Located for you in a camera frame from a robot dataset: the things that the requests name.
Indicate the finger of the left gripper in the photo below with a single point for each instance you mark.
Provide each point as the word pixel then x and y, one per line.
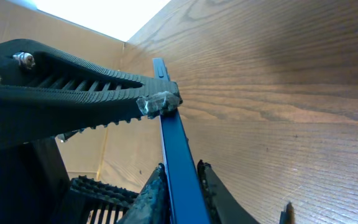
pixel 73 99

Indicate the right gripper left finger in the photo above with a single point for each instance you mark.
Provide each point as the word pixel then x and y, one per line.
pixel 152 204

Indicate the brown cardboard side panel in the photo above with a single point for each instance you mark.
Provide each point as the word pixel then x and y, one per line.
pixel 73 93

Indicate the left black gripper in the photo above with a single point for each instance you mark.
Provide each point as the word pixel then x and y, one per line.
pixel 35 188

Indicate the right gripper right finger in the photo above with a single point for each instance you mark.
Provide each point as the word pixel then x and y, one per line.
pixel 222 206

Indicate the blue Samsung Galaxy smartphone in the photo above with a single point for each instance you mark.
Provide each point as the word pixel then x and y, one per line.
pixel 187 204

